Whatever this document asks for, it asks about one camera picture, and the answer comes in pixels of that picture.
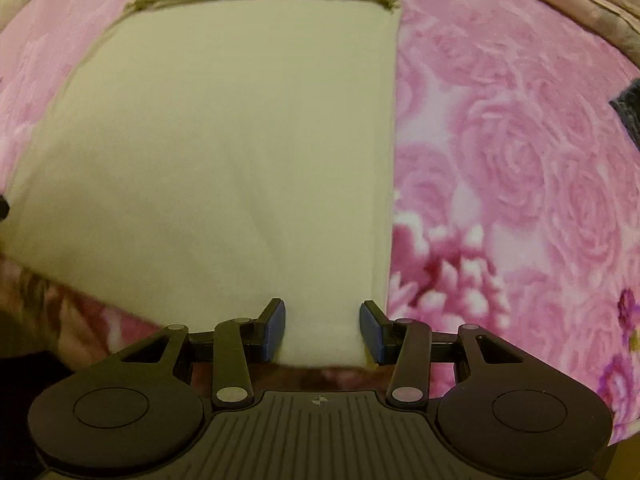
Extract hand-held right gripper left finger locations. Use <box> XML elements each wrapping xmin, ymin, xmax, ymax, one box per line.
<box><xmin>120</xmin><ymin>297</ymin><xmax>288</xmax><ymax>408</ymax></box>

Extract cream sweater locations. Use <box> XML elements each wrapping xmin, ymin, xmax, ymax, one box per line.
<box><xmin>0</xmin><ymin>0</ymin><xmax>403</xmax><ymax>368</ymax></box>

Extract folded blue jeans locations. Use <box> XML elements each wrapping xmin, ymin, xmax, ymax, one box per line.
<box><xmin>609</xmin><ymin>77</ymin><xmax>640</xmax><ymax>148</ymax></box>

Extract pink floral blanket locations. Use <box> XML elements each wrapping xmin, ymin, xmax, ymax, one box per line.
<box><xmin>0</xmin><ymin>0</ymin><xmax>640</xmax><ymax>441</ymax></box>

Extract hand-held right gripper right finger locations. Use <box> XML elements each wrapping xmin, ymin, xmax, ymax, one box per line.
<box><xmin>359</xmin><ymin>300</ymin><xmax>526</xmax><ymax>408</ymax></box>

